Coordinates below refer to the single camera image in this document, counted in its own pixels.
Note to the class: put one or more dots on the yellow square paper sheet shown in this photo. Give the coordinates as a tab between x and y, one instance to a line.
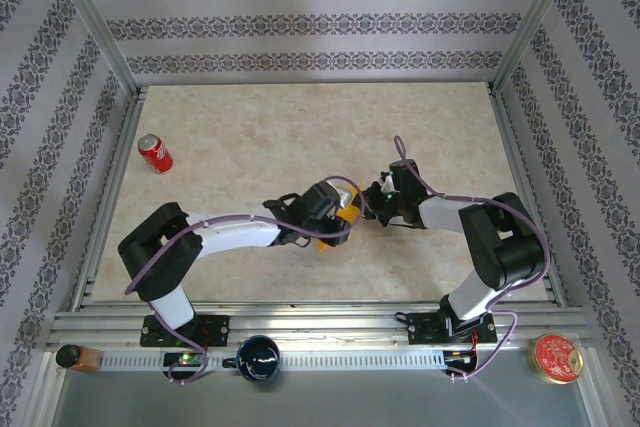
352	213

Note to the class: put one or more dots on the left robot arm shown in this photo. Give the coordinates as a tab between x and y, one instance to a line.
155	257

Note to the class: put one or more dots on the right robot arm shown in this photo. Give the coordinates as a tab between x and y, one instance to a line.
505	252

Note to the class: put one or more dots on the dark blue mug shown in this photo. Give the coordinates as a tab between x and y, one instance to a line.
257	359

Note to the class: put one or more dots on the red soda can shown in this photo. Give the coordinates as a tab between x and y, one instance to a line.
155	154

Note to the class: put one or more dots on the small circuit board green light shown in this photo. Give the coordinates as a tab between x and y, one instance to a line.
185	359

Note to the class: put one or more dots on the red round tin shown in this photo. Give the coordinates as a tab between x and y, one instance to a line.
555	357

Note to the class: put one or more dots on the orange bottle with black cap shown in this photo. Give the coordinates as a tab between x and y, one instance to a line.
80	357

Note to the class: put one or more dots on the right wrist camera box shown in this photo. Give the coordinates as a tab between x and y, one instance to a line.
386	181

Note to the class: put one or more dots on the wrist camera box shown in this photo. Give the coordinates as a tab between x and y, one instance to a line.
346	198
386	181

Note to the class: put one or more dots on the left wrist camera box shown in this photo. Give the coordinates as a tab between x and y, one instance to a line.
346	198

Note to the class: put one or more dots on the aluminium table edge rail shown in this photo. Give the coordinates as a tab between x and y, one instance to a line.
325	329

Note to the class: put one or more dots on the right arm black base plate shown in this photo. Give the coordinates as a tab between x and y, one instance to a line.
422	329

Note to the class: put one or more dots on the aluminium side rail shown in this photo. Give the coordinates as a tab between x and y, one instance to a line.
121	147
512	147

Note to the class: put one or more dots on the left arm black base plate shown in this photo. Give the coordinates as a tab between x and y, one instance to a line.
217	329

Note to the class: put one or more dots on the aluminium frame post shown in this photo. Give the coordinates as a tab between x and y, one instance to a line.
534	22
96	22

